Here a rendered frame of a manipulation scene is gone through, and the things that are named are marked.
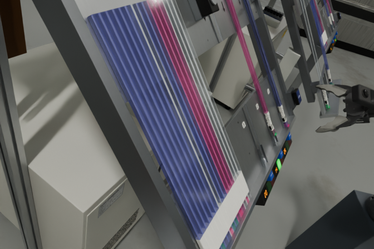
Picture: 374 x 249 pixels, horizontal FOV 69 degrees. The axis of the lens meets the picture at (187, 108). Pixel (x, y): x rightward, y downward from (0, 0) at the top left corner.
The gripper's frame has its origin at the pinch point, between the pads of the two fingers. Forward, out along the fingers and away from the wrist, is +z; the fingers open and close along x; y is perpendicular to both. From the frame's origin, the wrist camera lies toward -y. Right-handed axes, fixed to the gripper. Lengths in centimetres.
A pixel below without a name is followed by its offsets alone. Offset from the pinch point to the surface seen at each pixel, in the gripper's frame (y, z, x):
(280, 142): -2.0, 9.4, -11.4
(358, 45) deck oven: 311, 14, 200
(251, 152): -18.1, 11.5, -17.9
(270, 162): -9.7, 9.4, -19.2
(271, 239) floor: 66, 36, -47
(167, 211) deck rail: -50, 11, -34
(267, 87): -8.1, 12.1, 5.1
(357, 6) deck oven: 258, 8, 226
